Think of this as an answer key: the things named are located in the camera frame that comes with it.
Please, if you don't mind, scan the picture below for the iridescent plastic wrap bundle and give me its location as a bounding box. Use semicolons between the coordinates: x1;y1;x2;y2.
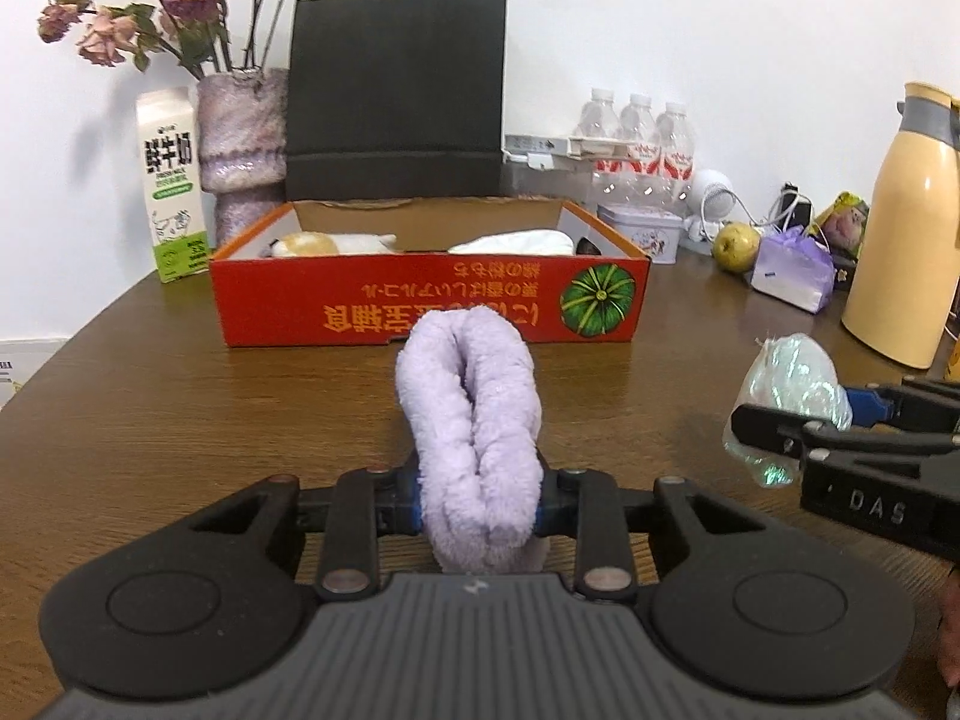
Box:
722;333;853;489

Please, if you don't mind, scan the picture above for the fluffy lilac towel roll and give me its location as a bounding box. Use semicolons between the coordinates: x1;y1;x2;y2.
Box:
395;305;548;575

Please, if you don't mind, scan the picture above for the red orange cardboard box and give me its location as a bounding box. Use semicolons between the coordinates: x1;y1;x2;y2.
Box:
210;197;651;346

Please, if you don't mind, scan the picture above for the white bottle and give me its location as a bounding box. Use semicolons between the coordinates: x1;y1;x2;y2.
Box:
448;229;574;257

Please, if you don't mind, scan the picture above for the yellow white plush toy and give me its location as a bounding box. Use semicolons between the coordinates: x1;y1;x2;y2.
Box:
265;231;395;259

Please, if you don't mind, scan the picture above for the person's right hand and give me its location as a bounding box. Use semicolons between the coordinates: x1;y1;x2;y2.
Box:
937;567;960;689

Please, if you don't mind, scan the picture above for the yellow thermos jug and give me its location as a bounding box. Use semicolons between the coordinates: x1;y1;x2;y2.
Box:
841;82;958;371

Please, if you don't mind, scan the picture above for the purple tissue pack bag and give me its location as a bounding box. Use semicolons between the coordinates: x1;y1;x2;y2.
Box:
750;226;835;314

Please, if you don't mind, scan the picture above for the colourful snack packet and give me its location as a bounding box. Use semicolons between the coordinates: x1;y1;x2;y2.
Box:
814;192;869;260

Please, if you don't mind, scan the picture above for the green yellow apple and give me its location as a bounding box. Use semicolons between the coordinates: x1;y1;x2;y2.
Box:
713;223;761;275

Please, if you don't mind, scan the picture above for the black phone charger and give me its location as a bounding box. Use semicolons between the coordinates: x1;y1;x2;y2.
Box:
775;182;814;231

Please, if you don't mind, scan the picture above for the floral tin box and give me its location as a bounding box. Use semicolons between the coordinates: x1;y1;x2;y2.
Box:
597;203;683;265

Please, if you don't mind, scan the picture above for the white small desk fan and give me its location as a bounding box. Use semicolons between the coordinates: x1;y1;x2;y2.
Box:
683;169;737;247

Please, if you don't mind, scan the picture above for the right water bottle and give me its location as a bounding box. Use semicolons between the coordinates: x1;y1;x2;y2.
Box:
656;103;695;203

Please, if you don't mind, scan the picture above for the water bottle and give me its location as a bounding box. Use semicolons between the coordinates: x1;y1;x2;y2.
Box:
656;103;695;203
620;94;661;203
574;88;620;140

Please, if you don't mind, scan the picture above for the middle water bottle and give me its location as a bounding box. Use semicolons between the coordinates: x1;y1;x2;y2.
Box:
620;94;661;203

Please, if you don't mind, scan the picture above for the clear food container with lid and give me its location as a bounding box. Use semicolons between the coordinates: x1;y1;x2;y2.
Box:
500;151;592;206

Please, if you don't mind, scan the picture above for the left water bottle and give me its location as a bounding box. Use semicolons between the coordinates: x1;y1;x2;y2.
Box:
574;88;620;140

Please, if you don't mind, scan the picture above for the black paper shopping bag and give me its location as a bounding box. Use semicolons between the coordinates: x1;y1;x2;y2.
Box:
285;0;506;202

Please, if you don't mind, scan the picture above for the white card booklet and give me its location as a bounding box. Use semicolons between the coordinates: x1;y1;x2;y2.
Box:
0;338;67;406

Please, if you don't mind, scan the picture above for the purple textured vase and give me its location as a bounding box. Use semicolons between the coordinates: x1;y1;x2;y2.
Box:
197;68;288;247

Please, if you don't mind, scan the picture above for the white green milk carton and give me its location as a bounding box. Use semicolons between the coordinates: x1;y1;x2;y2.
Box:
137;86;210;283

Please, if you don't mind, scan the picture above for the dried rose bouquet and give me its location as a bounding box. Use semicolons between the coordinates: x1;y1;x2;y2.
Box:
36;0;285;80

